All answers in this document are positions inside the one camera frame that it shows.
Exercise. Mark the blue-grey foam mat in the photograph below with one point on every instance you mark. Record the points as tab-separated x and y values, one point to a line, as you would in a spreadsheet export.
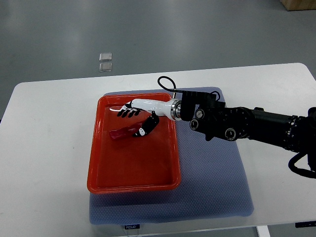
214	185

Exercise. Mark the red pepper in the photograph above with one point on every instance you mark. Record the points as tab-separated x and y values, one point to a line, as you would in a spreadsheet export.
125	132

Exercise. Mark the black table label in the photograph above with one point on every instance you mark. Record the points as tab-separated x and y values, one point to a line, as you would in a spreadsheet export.
132	227

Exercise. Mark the cardboard box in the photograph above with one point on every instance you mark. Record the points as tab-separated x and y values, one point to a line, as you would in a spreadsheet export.
294	5

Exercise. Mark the white table leg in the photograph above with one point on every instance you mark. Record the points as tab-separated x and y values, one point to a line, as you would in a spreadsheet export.
263	231

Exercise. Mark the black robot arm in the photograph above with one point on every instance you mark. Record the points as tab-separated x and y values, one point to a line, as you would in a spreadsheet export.
209	116

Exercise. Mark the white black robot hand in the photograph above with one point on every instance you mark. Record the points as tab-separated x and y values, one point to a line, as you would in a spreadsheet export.
170	109

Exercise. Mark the red plastic tray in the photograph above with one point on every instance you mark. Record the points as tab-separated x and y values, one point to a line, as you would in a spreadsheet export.
132	164

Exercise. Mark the upper metal floor plate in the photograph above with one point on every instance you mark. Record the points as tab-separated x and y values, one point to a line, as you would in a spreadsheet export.
105	57

